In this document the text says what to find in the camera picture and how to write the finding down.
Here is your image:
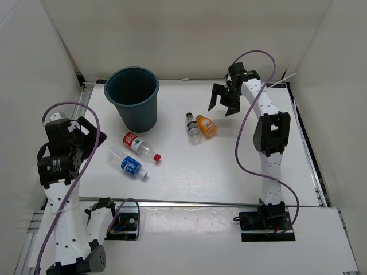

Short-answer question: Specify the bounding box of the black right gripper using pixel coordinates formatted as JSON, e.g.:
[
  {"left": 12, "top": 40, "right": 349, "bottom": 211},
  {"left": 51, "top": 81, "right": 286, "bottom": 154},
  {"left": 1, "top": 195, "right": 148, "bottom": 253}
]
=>
[{"left": 208, "top": 84, "right": 241, "bottom": 116}]

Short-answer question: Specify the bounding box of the small orange juice bottle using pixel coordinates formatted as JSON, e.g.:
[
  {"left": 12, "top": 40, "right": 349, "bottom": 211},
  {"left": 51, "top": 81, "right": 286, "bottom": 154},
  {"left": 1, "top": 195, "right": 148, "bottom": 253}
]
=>
[{"left": 196, "top": 115, "right": 217, "bottom": 137}]

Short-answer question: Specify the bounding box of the small black cap bottle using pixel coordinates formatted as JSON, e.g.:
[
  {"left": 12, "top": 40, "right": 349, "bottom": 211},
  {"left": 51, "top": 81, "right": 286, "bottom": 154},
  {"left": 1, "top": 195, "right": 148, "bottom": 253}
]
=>
[{"left": 186, "top": 112, "right": 202, "bottom": 145}]

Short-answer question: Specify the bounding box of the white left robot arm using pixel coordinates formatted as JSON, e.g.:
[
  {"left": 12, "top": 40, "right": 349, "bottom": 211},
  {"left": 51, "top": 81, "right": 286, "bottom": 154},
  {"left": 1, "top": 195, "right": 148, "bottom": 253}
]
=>
[{"left": 37, "top": 116, "right": 120, "bottom": 274}]

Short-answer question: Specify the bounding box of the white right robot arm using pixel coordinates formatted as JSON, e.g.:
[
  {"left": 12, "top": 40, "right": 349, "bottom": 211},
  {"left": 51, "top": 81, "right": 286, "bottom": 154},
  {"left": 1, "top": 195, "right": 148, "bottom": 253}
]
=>
[{"left": 208, "top": 74, "right": 291, "bottom": 229}]

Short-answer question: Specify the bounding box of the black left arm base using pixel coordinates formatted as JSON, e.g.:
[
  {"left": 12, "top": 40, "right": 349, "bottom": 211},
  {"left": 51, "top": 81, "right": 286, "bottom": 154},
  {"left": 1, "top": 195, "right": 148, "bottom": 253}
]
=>
[{"left": 85, "top": 197, "right": 140, "bottom": 245}]

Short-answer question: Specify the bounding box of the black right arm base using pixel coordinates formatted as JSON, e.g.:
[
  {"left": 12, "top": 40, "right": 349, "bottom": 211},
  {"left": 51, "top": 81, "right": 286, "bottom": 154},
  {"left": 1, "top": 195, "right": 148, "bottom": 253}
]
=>
[{"left": 233, "top": 210, "right": 296, "bottom": 242}]

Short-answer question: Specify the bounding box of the dark teal plastic bin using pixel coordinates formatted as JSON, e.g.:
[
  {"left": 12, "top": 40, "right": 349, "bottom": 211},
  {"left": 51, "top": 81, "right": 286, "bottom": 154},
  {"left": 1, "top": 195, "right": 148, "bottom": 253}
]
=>
[{"left": 104, "top": 66, "right": 160, "bottom": 133}]

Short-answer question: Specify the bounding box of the blue label clear bottle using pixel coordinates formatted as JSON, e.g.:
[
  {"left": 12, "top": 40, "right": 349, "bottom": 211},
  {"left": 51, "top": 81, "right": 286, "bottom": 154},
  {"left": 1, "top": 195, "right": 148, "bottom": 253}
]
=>
[{"left": 106, "top": 147, "right": 148, "bottom": 179}]

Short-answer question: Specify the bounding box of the red label clear bottle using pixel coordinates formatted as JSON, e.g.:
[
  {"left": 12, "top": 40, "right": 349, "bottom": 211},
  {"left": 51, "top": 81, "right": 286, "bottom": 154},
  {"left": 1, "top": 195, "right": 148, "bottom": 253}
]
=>
[{"left": 122, "top": 132, "right": 161, "bottom": 163}]

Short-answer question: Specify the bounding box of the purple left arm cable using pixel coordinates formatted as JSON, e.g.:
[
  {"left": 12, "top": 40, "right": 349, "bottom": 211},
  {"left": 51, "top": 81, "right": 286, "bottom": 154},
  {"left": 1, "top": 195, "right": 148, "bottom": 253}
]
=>
[{"left": 34, "top": 100, "right": 141, "bottom": 275}]

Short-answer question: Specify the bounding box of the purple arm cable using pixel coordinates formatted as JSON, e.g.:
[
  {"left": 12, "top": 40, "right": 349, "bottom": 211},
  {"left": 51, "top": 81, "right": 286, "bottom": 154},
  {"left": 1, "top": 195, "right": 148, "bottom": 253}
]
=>
[
  {"left": 232, "top": 50, "right": 300, "bottom": 236},
  {"left": 34, "top": 100, "right": 141, "bottom": 275}
]

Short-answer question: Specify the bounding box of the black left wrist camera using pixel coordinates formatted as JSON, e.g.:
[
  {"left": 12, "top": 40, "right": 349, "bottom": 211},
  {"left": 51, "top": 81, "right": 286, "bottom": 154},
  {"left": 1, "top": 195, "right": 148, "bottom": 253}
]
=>
[{"left": 45, "top": 118, "right": 71, "bottom": 149}]

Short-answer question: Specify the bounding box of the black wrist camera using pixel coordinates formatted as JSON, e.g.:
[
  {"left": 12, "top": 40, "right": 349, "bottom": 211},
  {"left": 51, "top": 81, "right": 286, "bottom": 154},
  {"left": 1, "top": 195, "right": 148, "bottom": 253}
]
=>
[
  {"left": 45, "top": 118, "right": 71, "bottom": 149},
  {"left": 228, "top": 62, "right": 247, "bottom": 85}
]

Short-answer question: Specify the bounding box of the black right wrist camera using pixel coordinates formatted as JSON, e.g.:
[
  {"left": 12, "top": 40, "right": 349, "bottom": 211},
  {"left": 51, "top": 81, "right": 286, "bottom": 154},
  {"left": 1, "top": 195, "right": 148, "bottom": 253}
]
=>
[{"left": 228, "top": 62, "right": 247, "bottom": 85}]

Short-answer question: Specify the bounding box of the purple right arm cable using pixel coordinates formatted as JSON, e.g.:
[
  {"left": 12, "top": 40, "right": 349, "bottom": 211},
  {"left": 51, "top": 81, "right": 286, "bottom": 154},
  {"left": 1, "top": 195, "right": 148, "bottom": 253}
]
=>
[{"left": 232, "top": 50, "right": 300, "bottom": 236}]

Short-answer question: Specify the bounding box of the aluminium table front rail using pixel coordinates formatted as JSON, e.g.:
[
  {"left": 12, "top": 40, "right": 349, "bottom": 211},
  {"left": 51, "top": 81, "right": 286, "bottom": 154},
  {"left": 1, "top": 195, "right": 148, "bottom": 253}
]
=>
[{"left": 80, "top": 197, "right": 327, "bottom": 208}]

